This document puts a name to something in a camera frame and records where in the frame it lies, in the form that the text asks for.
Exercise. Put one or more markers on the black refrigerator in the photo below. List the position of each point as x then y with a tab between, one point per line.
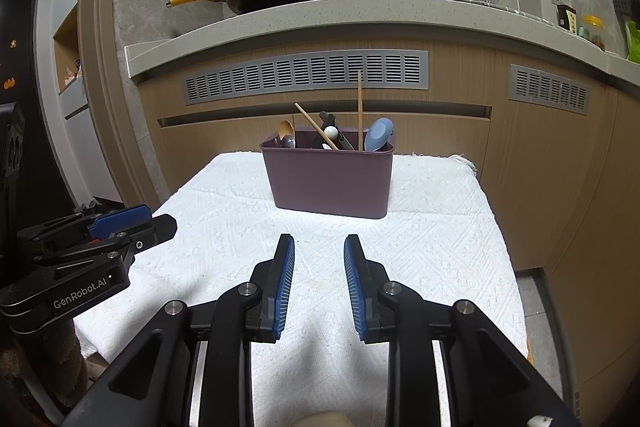
20	57

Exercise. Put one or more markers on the white textured cloth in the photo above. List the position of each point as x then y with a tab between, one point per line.
225	207

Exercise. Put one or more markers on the black utensil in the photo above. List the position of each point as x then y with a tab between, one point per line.
345	142

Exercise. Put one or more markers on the wooden chopstick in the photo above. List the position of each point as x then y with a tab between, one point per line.
312	121

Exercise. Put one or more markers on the wooden kitchen cabinet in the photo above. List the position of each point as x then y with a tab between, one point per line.
540	187

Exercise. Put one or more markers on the speckled stone countertop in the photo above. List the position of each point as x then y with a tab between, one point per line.
350	14

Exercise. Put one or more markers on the short grey vent grille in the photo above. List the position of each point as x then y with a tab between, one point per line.
550	89

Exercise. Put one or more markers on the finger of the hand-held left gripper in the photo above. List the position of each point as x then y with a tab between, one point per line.
155	229
120	218

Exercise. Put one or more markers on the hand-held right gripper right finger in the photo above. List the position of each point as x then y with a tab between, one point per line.
352	287

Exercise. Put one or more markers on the white plastic spoon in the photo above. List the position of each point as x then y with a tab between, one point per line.
330	133

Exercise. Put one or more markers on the wall shelf niche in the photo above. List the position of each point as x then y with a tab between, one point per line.
70	57

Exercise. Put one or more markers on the dark sauce bottle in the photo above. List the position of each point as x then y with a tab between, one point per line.
567	17

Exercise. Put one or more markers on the wooden spoon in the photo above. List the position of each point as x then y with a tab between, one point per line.
286	129

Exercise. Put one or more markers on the long grey vent grille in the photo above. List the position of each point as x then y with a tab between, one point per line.
300	74

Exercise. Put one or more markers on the metal spoon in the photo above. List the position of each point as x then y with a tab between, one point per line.
290	141

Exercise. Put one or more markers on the purple utensil container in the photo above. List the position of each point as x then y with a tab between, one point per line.
325	182

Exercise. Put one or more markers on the yellow-lidded jar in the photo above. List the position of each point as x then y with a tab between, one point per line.
594	34

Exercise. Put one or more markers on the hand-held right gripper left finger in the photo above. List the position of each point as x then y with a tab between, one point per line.
285	287

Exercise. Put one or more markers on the green packet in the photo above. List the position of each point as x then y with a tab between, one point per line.
634	42

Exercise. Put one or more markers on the blue spoon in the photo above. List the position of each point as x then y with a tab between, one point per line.
378	132

